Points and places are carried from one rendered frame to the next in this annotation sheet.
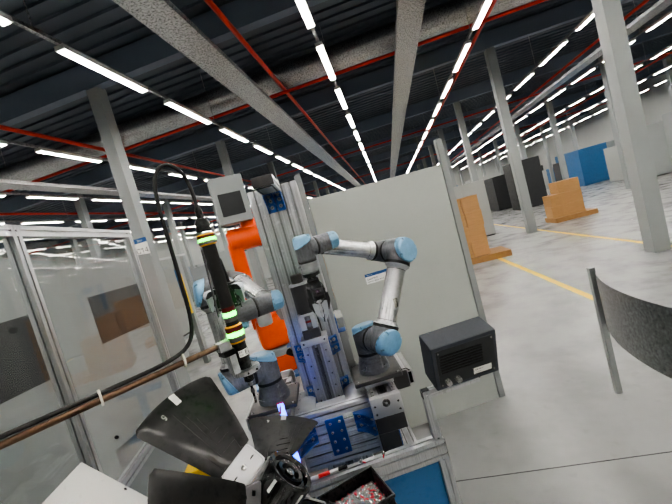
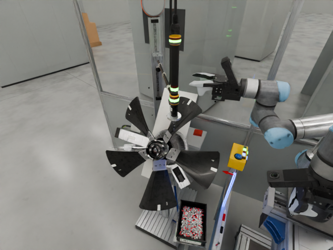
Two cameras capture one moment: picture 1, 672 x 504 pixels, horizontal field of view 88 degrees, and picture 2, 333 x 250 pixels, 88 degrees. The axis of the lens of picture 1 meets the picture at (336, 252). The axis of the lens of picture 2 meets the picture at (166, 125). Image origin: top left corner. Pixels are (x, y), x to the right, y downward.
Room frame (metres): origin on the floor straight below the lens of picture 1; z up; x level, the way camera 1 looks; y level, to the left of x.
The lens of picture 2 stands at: (1.22, -0.31, 1.95)
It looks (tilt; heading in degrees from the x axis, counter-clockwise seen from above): 38 degrees down; 122
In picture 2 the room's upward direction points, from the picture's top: 1 degrees counter-clockwise
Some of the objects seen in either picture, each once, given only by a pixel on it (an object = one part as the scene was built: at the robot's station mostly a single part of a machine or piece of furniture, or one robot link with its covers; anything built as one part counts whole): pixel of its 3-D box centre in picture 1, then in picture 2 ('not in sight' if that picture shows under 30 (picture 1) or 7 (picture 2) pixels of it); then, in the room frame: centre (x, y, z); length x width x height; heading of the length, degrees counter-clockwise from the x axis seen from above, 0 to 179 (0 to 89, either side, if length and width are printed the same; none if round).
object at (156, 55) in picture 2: not in sight; (157, 58); (0.47, 0.77, 1.54); 0.10 x 0.07 x 0.08; 131
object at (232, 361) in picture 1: (238, 355); (173, 107); (0.87, 0.31, 1.50); 0.09 x 0.07 x 0.10; 131
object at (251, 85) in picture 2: not in sight; (249, 88); (1.17, 0.39, 1.64); 0.08 x 0.05 x 0.08; 106
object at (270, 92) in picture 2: not in sight; (270, 91); (1.24, 0.41, 1.64); 0.11 x 0.08 x 0.09; 16
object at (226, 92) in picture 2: (226, 295); (227, 88); (1.09, 0.37, 1.63); 0.12 x 0.08 x 0.09; 16
